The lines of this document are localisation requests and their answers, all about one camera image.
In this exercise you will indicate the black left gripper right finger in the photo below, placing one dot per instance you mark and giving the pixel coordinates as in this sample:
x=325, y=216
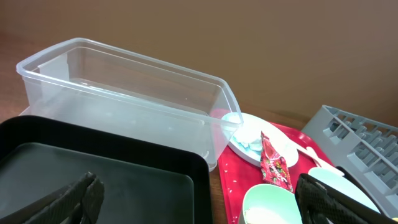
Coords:
x=318, y=203

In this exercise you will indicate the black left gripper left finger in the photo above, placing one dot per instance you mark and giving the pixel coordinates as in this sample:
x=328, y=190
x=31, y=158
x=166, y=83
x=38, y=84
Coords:
x=77, y=202

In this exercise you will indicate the light blue bowl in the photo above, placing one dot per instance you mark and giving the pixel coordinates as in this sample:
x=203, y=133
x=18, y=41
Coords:
x=342, y=185

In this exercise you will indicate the green bowl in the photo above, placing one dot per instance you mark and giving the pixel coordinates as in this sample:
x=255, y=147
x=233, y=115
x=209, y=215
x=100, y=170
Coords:
x=266, y=203

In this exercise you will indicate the red snack wrapper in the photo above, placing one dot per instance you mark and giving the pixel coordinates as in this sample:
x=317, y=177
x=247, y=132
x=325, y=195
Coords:
x=273, y=166

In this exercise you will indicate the light blue plate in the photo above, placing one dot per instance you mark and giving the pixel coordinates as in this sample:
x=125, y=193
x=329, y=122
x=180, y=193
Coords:
x=279, y=141

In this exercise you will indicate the white tissue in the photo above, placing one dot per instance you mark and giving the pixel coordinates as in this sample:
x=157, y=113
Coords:
x=248, y=136

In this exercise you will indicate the grey dishwasher rack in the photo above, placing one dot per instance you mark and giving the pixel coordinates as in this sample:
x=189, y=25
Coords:
x=364, y=148

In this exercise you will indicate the white plastic spoon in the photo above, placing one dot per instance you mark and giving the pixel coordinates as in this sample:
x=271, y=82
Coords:
x=321, y=163

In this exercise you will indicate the black plastic tray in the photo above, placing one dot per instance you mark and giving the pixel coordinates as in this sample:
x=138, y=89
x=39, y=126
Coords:
x=143, y=182

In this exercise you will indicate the red serving tray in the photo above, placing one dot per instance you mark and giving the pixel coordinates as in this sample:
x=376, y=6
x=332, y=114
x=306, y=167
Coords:
x=237, y=175

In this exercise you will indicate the clear plastic bin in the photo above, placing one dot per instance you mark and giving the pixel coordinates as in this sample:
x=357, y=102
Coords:
x=99, y=86

